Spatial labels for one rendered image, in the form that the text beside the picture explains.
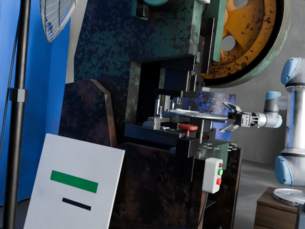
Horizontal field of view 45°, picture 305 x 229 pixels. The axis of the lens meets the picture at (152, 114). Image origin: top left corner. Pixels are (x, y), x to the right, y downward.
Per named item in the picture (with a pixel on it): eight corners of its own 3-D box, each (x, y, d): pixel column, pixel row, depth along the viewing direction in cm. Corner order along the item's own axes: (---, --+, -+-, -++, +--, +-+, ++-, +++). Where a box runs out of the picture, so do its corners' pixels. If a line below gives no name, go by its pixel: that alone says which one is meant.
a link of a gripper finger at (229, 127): (223, 132, 182) (238, 122, 184) (217, 130, 187) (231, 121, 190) (226, 137, 183) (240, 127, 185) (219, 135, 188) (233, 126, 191)
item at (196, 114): (162, 112, 171) (163, 111, 171) (174, 110, 199) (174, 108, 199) (225, 121, 164) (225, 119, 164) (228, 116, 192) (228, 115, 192)
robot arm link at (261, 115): (258, 112, 196) (255, 126, 197) (250, 111, 195) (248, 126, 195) (267, 113, 190) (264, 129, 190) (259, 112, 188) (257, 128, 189)
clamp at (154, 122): (170, 127, 180) (173, 107, 179) (153, 129, 165) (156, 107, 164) (160, 126, 183) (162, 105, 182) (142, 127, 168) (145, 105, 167)
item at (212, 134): (215, 139, 201) (216, 128, 200) (179, 146, 162) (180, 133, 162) (167, 130, 216) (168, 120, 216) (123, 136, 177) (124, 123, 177)
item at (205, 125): (233, 145, 180) (236, 118, 179) (223, 148, 168) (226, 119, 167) (186, 137, 193) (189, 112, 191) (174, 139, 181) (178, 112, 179)
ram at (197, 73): (206, 93, 187) (213, 34, 185) (194, 92, 174) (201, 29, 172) (176, 89, 196) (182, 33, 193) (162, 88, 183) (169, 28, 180)
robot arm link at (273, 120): (274, 112, 201) (272, 127, 201) (258, 110, 197) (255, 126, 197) (284, 113, 193) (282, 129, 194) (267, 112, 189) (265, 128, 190)
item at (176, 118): (189, 121, 192) (190, 112, 192) (176, 122, 179) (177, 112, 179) (174, 118, 197) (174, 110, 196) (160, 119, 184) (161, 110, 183)
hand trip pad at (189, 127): (196, 144, 150) (199, 126, 149) (190, 145, 145) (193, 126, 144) (181, 141, 153) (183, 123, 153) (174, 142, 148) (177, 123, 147)
